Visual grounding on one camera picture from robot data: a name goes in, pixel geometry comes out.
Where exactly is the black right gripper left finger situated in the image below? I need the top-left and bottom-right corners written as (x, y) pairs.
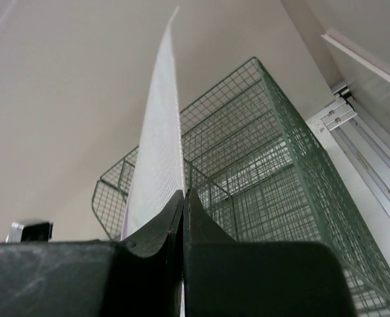
top-left (119, 190), bottom-right (184, 316)

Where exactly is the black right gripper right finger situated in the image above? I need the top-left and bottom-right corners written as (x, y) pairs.
top-left (183, 190), bottom-right (248, 316)

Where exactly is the clear mesh pouch purple zipper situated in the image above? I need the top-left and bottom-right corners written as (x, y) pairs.
top-left (121, 17), bottom-right (185, 241)

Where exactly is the green wire desk organizer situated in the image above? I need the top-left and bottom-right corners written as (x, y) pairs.
top-left (91, 56), bottom-right (390, 317)

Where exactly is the aluminium table edge rail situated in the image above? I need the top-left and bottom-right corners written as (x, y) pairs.
top-left (309, 82), bottom-right (390, 218)

